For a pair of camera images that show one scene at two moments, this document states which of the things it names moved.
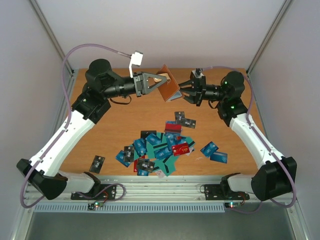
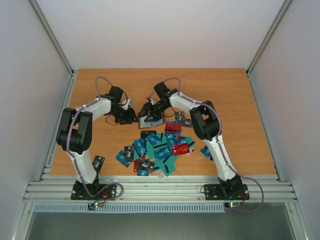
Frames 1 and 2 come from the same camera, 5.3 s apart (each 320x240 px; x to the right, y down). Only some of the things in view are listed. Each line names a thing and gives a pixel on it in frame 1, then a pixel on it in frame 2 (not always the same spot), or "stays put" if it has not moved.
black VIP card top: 188,123 stays put
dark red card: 173,128 stays put
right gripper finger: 186,84 → 152,118
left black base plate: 102,191 stays put
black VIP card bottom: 145,164 stays put
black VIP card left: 128,153 stays put
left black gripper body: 139,87 → 123,117
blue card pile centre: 140,146 stays put
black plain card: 144,134 stays put
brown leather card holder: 169,90 → 144,124
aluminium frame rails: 157,189 stays put
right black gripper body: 198,90 → 152,109
